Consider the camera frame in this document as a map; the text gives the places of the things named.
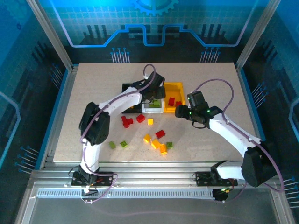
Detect black controller box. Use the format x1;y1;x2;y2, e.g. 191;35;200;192
212;188;229;203

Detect white plastic bin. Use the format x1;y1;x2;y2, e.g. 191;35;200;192
142;98;164;114

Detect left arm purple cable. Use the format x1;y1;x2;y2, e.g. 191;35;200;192
79;63;157;205

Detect aluminium front beam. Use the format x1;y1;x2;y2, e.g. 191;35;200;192
29;169;282;189

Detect aluminium side rail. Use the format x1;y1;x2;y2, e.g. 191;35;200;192
39;66;79;170

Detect black plastic bin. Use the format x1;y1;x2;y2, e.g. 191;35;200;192
121;83;143;114

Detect aluminium frame post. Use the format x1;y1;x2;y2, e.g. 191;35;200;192
26;0;79;72
235;0;282;72

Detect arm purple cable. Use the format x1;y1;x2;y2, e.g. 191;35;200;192
79;63;157;205
192;78;285;203

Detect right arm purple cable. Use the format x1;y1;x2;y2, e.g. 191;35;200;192
192;78;285;203

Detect white slotted cable duct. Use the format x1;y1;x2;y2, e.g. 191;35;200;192
36;190;217;198

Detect yellow plastic bin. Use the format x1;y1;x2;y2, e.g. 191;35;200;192
163;82;185;113

